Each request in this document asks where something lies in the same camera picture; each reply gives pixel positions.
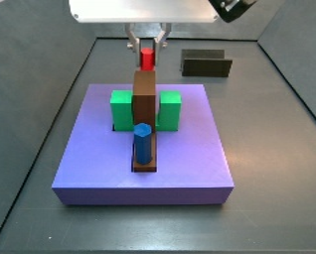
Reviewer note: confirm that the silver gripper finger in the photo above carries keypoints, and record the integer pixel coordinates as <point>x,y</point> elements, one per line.
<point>134,42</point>
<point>160,40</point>

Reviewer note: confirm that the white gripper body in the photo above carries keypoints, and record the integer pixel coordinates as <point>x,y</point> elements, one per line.
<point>143,11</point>

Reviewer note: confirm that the red peg object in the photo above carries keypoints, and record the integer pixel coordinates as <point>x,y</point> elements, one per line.
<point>148,59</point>

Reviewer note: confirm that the purple board block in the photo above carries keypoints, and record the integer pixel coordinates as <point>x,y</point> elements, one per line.
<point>193,174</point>

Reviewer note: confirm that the black angled holder stand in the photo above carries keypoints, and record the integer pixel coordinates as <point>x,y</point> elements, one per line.
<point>205,63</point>

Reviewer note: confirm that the brown L-shaped block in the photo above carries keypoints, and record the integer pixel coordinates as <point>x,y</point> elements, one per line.
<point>144,113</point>

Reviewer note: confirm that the green U-shaped block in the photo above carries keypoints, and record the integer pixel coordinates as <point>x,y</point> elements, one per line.
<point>168,115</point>

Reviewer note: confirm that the blue hexagonal peg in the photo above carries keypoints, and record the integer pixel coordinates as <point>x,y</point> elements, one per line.
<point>143,143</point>

